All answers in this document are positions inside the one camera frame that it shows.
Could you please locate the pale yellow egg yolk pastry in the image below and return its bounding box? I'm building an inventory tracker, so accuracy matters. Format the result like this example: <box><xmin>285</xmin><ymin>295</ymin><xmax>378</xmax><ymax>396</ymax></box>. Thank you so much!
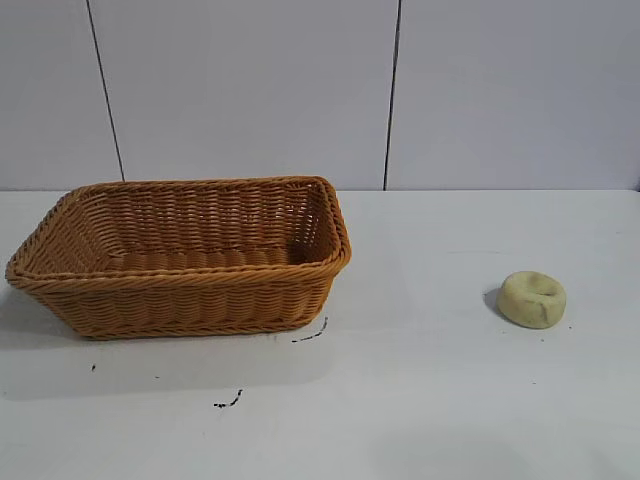
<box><xmin>496</xmin><ymin>270</ymin><xmax>566</xmax><ymax>330</ymax></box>

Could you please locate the brown wicker basket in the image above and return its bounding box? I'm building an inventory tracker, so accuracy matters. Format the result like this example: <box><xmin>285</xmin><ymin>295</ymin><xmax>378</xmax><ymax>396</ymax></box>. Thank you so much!
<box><xmin>5</xmin><ymin>175</ymin><xmax>353</xmax><ymax>342</ymax></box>

